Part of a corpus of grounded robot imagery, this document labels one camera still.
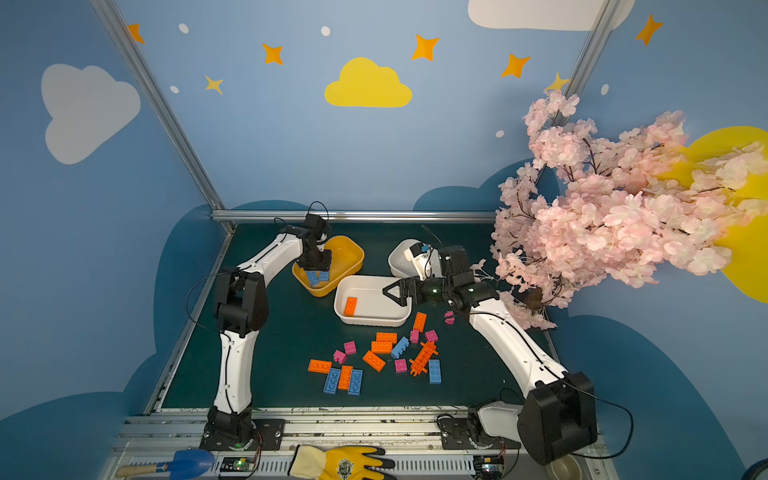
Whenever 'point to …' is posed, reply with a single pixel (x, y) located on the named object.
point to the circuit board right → (488, 466)
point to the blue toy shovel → (185, 464)
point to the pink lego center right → (431, 336)
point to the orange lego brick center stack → (384, 342)
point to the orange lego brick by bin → (420, 321)
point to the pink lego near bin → (414, 336)
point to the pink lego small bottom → (400, 365)
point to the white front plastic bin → (360, 300)
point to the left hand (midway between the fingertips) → (322, 264)
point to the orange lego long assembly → (427, 351)
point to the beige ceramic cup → (564, 468)
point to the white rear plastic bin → (399, 266)
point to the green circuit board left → (237, 464)
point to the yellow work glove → (315, 462)
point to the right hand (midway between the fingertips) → (398, 285)
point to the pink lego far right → (449, 317)
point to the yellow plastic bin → (347, 255)
